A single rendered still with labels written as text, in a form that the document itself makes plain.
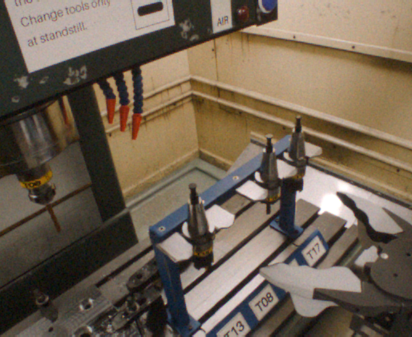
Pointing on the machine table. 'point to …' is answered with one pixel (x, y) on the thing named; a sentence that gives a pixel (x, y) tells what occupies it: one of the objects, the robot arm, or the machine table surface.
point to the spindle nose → (27, 139)
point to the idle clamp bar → (135, 284)
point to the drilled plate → (103, 309)
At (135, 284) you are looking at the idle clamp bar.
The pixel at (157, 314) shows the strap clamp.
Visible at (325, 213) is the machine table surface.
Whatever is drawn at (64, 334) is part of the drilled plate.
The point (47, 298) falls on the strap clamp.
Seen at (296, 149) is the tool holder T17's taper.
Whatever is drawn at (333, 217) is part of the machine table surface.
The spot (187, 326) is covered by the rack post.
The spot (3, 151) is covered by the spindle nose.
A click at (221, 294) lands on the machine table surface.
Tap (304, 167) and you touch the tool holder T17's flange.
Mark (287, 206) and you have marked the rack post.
